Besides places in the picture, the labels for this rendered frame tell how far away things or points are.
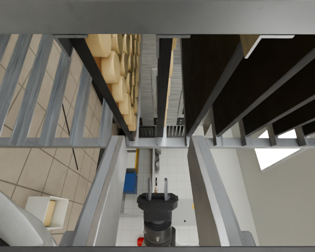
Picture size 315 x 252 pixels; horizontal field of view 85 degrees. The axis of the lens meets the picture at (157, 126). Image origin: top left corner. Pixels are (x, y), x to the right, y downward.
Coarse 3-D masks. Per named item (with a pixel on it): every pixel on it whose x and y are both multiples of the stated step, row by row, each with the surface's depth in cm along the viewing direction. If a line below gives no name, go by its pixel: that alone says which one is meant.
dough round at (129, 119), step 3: (132, 108) 45; (132, 111) 45; (123, 114) 43; (126, 114) 43; (129, 114) 43; (132, 114) 45; (123, 117) 43; (126, 117) 43; (129, 117) 43; (132, 117) 45; (126, 120) 43; (129, 120) 43; (132, 120) 45; (126, 123) 44; (129, 123) 44; (132, 123) 45
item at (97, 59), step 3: (93, 57) 23; (96, 57) 24; (99, 57) 25; (96, 60) 24; (99, 60) 25; (96, 63) 24; (99, 63) 25; (99, 66) 25; (99, 69) 25; (108, 84) 30; (108, 87) 30; (111, 93) 32; (117, 102) 37; (117, 105) 37
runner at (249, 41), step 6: (240, 36) 18; (246, 36) 17; (252, 36) 16; (258, 36) 15; (264, 36) 15; (270, 36) 15; (276, 36) 15; (282, 36) 15; (288, 36) 15; (246, 42) 17; (252, 42) 16; (246, 48) 17; (252, 48) 16; (246, 54) 17
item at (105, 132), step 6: (102, 108) 56; (108, 108) 59; (102, 114) 56; (108, 114) 58; (102, 120) 56; (108, 120) 57; (102, 126) 56; (108, 126) 56; (102, 132) 56; (108, 132) 56; (102, 138) 55; (108, 138) 55; (102, 144) 54
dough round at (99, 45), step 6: (90, 36) 20; (96, 36) 20; (102, 36) 20; (108, 36) 23; (90, 42) 20; (96, 42) 20; (102, 42) 20; (108, 42) 23; (90, 48) 21; (96, 48) 21; (102, 48) 21; (108, 48) 23; (96, 54) 22; (102, 54) 22; (108, 54) 23
